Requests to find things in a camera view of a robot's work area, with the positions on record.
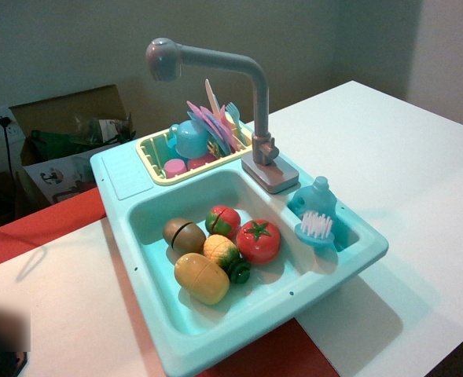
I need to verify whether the turquoise toy sink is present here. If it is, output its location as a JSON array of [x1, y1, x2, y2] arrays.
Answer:
[[90, 139, 388, 376]]

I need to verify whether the blue toy soap bottle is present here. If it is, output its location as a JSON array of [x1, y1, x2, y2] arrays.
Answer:
[[288, 176, 337, 220]]

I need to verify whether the red toy tomato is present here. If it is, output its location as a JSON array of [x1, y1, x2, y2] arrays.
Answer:
[[236, 219, 281, 265]]

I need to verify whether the black power cable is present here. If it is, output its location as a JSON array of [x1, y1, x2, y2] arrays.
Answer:
[[0, 116, 17, 185]]

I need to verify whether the brown toy kiwi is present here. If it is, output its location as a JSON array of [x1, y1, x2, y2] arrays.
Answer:
[[163, 218, 206, 255]]

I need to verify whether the pink toy knife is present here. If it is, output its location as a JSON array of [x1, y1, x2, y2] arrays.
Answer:
[[204, 79, 220, 116]]

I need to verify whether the yellow dish rack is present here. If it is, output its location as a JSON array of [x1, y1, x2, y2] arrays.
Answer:
[[135, 122, 252, 186]]

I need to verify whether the pink toy plate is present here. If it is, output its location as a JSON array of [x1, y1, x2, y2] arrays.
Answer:
[[186, 101, 240, 152]]

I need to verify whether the cardboard box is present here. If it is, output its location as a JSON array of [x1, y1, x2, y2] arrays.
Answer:
[[10, 85, 135, 218]]

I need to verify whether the yellow toy potato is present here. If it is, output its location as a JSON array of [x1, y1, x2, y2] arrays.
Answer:
[[174, 253, 230, 305]]

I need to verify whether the red green toy apple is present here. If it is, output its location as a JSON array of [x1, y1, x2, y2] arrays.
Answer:
[[205, 205, 241, 240]]

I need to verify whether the blue scrub brush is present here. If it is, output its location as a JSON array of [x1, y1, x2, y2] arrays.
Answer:
[[294, 210, 335, 247]]

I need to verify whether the blue toy cup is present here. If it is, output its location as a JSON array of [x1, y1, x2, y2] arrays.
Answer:
[[169, 120, 208, 159]]

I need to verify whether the blue toy plate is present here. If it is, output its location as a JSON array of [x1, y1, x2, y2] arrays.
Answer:
[[187, 111, 231, 156]]

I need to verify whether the pink toy cup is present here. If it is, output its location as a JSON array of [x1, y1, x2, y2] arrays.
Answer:
[[164, 159, 187, 179]]

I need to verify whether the blue toy fork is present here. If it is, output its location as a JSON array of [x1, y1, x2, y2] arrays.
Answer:
[[226, 102, 246, 145]]

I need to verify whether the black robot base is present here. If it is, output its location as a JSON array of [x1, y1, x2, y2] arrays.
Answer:
[[0, 351, 28, 377]]

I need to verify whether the white wall outlet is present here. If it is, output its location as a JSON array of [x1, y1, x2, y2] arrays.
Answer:
[[0, 105, 25, 145]]

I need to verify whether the red toy cup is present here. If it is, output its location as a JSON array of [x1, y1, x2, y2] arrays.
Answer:
[[186, 152, 216, 170]]

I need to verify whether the grey toy faucet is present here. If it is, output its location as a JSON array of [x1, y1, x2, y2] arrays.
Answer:
[[145, 38, 299, 194]]

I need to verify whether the toy pineapple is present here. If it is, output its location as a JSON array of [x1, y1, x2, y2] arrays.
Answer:
[[203, 234, 251, 284]]

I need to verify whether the red mat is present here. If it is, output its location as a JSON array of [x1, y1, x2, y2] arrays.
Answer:
[[0, 188, 106, 264]]

